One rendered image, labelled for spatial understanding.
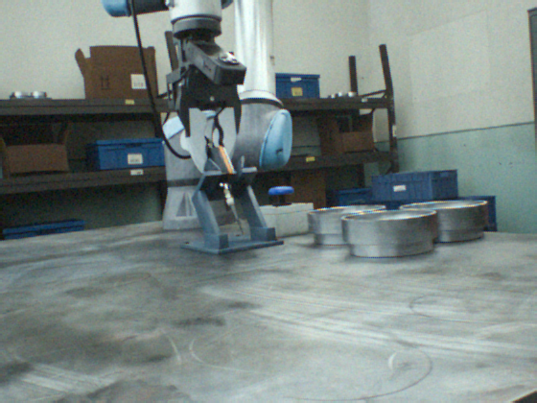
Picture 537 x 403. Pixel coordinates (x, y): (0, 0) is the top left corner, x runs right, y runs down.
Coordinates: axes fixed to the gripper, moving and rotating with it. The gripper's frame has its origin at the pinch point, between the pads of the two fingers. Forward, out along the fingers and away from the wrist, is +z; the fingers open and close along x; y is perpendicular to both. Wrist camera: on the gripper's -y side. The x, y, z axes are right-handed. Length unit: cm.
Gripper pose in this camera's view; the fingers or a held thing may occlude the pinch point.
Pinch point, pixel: (215, 162)
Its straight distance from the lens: 81.8
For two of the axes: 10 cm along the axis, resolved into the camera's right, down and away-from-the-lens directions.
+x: -8.6, 1.0, -5.1
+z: 0.8, 10.0, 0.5
